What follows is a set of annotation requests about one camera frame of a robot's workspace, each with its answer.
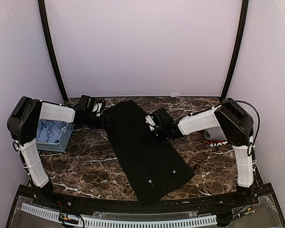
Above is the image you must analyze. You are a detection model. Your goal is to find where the black long sleeve shirt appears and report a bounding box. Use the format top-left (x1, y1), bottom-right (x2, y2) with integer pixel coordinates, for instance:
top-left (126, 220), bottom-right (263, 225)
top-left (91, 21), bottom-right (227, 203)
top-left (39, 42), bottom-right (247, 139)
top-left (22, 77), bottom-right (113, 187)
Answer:
top-left (104, 100), bottom-right (194, 205)

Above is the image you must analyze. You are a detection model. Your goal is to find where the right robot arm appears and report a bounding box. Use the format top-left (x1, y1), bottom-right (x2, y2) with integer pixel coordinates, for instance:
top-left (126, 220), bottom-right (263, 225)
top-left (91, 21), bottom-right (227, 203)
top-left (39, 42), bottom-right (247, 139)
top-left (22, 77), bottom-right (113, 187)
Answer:
top-left (144, 98), bottom-right (258, 206)

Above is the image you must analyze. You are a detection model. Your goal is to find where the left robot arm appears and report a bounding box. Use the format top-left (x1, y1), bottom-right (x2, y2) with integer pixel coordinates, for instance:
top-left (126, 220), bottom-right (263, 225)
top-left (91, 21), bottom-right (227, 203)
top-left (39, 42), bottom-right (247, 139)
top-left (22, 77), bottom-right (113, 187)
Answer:
top-left (7, 95), bottom-right (109, 189)

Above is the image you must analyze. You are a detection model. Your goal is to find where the light blue shirt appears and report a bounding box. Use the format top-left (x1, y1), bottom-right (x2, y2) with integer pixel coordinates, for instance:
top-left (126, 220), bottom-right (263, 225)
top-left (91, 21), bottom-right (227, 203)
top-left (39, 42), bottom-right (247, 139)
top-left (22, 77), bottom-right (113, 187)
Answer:
top-left (36, 120), bottom-right (67, 143)

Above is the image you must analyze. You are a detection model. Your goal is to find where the red black folded shirt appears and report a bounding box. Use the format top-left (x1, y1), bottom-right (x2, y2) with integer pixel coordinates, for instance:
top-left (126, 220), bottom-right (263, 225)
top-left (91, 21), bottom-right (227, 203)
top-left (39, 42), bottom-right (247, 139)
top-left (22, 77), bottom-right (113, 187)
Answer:
top-left (207, 140), bottom-right (228, 147)

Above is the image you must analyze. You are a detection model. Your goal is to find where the grey folded shirt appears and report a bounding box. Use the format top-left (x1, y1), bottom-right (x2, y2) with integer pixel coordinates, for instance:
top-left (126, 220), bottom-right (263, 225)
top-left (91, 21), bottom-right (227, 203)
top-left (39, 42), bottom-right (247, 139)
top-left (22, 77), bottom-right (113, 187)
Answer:
top-left (204, 127), bottom-right (226, 141)

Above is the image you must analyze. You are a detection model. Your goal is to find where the light blue plastic basket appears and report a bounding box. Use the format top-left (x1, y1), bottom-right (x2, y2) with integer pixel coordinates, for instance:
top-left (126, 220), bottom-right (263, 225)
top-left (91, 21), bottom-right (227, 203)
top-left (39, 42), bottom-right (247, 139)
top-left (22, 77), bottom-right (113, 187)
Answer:
top-left (36, 120), bottom-right (75, 152)

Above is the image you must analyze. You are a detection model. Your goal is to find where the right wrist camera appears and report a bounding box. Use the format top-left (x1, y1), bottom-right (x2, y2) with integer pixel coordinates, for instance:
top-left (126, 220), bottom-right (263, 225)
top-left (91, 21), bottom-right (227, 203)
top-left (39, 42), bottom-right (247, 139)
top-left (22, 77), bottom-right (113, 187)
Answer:
top-left (151, 108), bottom-right (174, 128)

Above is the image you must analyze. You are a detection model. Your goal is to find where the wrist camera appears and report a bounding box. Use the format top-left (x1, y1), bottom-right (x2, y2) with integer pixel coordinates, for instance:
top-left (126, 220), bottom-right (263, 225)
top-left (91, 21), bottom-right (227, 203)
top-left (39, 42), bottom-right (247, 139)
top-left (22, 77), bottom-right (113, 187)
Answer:
top-left (77, 95), bottom-right (95, 113)
top-left (151, 108), bottom-right (174, 128)

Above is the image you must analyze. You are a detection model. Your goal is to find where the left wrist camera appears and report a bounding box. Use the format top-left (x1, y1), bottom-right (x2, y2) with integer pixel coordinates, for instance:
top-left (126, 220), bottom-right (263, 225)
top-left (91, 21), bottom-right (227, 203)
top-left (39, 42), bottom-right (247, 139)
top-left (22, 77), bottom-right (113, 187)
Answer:
top-left (77, 95), bottom-right (95, 113)

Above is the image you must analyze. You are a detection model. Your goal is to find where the white slotted cable duct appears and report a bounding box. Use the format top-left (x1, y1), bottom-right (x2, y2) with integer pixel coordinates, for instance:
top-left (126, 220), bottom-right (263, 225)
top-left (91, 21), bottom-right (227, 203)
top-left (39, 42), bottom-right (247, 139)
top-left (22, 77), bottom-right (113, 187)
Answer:
top-left (21, 202), bottom-right (218, 228)

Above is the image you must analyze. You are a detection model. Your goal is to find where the black front rail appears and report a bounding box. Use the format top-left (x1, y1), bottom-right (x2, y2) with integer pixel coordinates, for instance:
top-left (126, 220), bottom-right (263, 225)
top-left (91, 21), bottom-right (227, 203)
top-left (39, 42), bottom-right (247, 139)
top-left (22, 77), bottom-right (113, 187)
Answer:
top-left (16, 184), bottom-right (259, 216)

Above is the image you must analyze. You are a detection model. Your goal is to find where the left acrylic base plate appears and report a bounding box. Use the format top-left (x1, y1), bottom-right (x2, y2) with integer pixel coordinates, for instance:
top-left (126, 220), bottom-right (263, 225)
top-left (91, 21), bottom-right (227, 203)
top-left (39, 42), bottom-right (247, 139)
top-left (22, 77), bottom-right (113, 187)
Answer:
top-left (6, 196), bottom-right (62, 228)

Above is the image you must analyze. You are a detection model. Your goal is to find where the acrylic base plate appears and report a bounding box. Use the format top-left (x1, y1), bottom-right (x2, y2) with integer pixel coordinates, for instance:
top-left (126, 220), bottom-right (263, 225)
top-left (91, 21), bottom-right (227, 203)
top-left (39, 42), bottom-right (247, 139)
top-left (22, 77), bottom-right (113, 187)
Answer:
top-left (6, 196), bottom-right (62, 228)
top-left (228, 194), bottom-right (283, 228)

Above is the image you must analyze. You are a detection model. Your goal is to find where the right acrylic base plate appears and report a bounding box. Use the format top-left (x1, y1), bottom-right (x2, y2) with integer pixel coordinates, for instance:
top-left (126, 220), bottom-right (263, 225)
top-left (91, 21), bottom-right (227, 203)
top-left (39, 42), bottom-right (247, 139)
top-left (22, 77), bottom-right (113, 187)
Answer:
top-left (228, 194), bottom-right (283, 228)

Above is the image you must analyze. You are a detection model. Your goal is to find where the left black frame post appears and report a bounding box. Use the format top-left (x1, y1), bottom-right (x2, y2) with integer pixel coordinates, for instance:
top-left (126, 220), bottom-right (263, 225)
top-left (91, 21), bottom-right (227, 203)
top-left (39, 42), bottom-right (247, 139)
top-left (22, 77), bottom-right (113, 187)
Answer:
top-left (38, 0), bottom-right (68, 102)

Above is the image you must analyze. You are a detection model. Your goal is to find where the black frame post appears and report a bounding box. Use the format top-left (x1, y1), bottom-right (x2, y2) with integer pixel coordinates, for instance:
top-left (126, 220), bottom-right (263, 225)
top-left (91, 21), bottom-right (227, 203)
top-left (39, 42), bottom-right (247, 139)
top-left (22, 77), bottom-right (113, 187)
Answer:
top-left (220, 0), bottom-right (249, 100)
top-left (38, 0), bottom-right (68, 102)

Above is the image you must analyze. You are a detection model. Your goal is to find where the right black frame post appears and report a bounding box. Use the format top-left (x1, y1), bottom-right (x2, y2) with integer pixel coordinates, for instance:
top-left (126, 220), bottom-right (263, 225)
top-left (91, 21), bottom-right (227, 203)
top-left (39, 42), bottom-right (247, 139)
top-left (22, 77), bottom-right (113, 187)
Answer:
top-left (220, 0), bottom-right (249, 100)

